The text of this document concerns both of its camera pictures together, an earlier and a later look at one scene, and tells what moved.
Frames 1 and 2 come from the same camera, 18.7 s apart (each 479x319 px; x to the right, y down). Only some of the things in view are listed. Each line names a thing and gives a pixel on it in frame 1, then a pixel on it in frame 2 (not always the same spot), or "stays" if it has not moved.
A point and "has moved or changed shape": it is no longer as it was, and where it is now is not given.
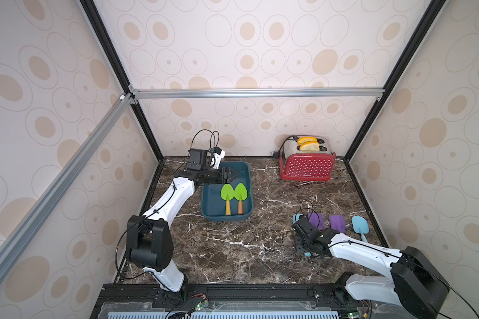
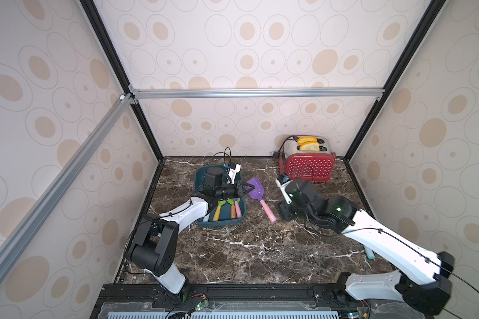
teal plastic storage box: x=213 y=205 has moved or changed shape
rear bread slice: x=307 y=139 stays
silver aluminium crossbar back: x=257 y=92 stays
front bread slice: x=313 y=146 stays
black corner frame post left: x=116 y=62 stays
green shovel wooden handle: x=240 y=194 has moved or changed shape
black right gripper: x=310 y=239 → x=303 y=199
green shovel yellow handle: x=227 y=193 has moved or changed shape
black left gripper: x=224 y=178 → x=236 y=189
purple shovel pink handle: x=317 y=220 has moved or changed shape
